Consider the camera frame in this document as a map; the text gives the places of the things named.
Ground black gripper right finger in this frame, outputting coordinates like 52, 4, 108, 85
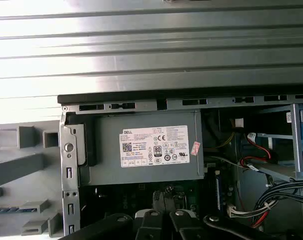
168, 209, 303, 240

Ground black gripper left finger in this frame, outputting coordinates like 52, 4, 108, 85
63, 209, 167, 240

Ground blue RAM stick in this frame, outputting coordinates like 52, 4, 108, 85
0, 206, 27, 214

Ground green motherboard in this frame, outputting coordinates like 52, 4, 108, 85
78, 162, 240, 240

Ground grey power supply unit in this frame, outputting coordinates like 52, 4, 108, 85
77, 109, 205, 187

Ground black PC case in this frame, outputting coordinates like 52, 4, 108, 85
56, 91, 303, 240

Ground white power supply label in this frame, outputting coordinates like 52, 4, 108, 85
120, 124, 190, 168

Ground grey parts rack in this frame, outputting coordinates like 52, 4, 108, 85
0, 122, 65, 238

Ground grey metal drive cage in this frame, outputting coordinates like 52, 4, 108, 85
241, 102, 303, 182

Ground black cable bundle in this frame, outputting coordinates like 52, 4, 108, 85
250, 179, 303, 227

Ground yellow wire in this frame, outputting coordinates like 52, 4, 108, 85
216, 129, 235, 151

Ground red disk wire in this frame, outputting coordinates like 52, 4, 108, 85
240, 133, 272, 167

